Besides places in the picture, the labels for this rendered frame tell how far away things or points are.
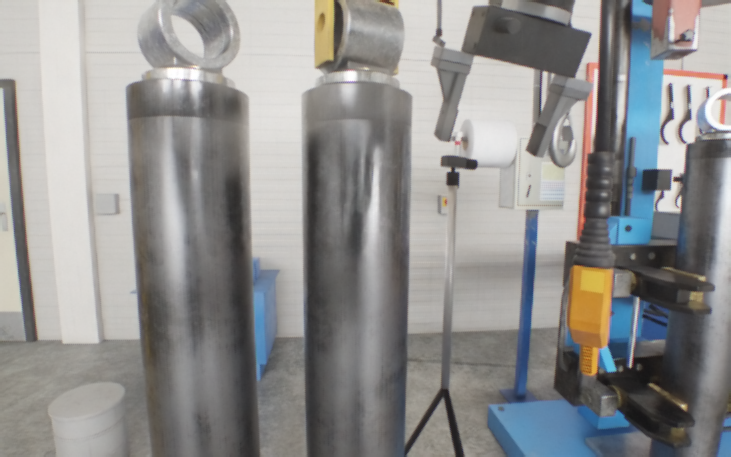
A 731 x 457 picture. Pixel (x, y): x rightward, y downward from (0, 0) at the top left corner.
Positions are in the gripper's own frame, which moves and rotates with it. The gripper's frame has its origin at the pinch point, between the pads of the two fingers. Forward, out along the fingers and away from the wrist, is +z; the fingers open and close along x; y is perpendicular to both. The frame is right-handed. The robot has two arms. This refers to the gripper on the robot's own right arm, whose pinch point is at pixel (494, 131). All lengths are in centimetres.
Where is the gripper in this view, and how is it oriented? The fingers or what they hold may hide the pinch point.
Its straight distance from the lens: 51.2
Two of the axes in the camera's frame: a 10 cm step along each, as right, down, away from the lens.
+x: 9.7, 1.0, 2.0
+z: -1.9, 8.6, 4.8
